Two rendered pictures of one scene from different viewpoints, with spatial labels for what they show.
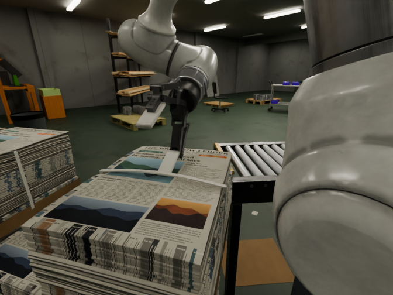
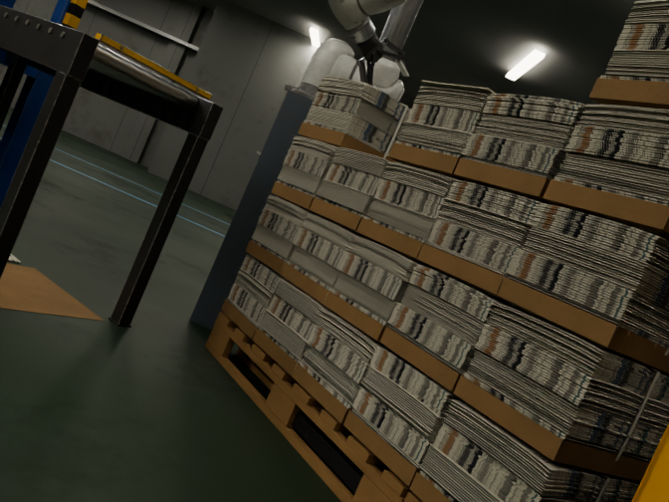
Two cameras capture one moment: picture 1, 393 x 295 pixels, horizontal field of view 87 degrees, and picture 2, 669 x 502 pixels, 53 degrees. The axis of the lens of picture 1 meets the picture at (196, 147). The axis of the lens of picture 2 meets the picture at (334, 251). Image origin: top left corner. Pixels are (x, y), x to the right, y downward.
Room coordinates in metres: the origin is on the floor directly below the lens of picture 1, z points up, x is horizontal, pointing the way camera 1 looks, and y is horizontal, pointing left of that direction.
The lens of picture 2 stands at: (2.26, 1.65, 0.63)
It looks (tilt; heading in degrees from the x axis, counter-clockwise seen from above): 3 degrees down; 219
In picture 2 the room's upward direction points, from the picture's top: 24 degrees clockwise
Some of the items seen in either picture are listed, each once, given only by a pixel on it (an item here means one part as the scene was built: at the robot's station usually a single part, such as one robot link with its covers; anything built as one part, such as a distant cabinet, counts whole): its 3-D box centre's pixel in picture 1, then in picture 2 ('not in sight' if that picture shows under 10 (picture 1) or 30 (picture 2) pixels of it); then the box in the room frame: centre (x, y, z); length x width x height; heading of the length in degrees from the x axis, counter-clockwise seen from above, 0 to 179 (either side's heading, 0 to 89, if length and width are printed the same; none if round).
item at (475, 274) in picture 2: not in sight; (373, 314); (0.56, 0.52, 0.40); 1.16 x 0.38 x 0.51; 73
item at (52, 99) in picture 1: (26, 81); not in sight; (6.35, 4.95, 1.03); 1.63 x 1.42 x 2.06; 39
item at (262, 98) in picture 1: (264, 98); not in sight; (9.23, -2.94, 0.19); 1.35 x 0.93 x 0.38; 129
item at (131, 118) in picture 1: (136, 116); not in sight; (5.41, 1.56, 0.19); 1.36 x 0.96 x 0.38; 40
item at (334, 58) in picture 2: not in sight; (331, 67); (0.29, -0.33, 1.17); 0.18 x 0.16 x 0.22; 129
